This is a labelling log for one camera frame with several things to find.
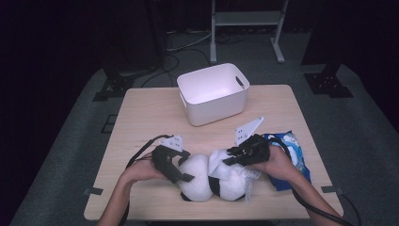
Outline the black stand base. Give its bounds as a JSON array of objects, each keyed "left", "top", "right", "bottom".
[
  {"left": 302, "top": 62, "right": 354, "bottom": 99},
  {"left": 92, "top": 62, "right": 136, "bottom": 103}
]

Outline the white metal stand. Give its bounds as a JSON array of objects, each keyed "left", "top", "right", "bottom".
[{"left": 209, "top": 0, "right": 290, "bottom": 64}]

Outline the right hand-held gripper cable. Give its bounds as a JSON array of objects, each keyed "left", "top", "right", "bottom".
[{"left": 268, "top": 137, "right": 362, "bottom": 226}]

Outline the blue wet wipes pack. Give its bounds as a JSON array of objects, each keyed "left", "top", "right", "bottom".
[{"left": 263, "top": 130, "right": 311, "bottom": 192}]

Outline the hand-held gripper cable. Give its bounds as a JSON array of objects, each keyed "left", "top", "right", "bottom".
[
  {"left": 268, "top": 137, "right": 362, "bottom": 226},
  {"left": 119, "top": 135, "right": 174, "bottom": 226}
]

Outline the grey tape strip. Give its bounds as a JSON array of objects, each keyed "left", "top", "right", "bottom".
[
  {"left": 83, "top": 186, "right": 104, "bottom": 196},
  {"left": 321, "top": 186, "right": 344, "bottom": 194}
]

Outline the black floor cable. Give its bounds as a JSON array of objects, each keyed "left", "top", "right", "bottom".
[{"left": 140, "top": 46, "right": 211, "bottom": 89}]

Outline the left hand-held gripper cable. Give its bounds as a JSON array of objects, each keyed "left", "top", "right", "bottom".
[{"left": 119, "top": 135, "right": 174, "bottom": 226}]

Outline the grey floor cable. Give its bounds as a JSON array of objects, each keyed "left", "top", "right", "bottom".
[{"left": 166, "top": 29, "right": 215, "bottom": 53}]

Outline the white plastic storage box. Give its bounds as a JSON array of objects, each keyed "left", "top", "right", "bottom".
[{"left": 176, "top": 62, "right": 250, "bottom": 127}]

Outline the person's right hand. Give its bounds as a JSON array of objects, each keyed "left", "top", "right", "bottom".
[{"left": 250, "top": 145, "right": 303, "bottom": 186}]

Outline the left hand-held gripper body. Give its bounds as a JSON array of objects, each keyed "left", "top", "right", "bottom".
[{"left": 152, "top": 135, "right": 184, "bottom": 185}]

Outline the black tape square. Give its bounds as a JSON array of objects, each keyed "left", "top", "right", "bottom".
[{"left": 101, "top": 114, "right": 119, "bottom": 135}]

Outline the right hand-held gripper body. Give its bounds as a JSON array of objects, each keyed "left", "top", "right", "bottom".
[{"left": 234, "top": 117, "right": 271, "bottom": 167}]

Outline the white wet wipe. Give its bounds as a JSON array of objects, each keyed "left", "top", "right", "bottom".
[{"left": 207, "top": 149, "right": 248, "bottom": 182}]

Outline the panda plush toy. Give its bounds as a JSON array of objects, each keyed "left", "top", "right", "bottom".
[{"left": 177, "top": 149, "right": 262, "bottom": 203}]

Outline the person's left hand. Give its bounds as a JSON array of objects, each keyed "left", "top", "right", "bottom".
[{"left": 125, "top": 152, "right": 171, "bottom": 183}]

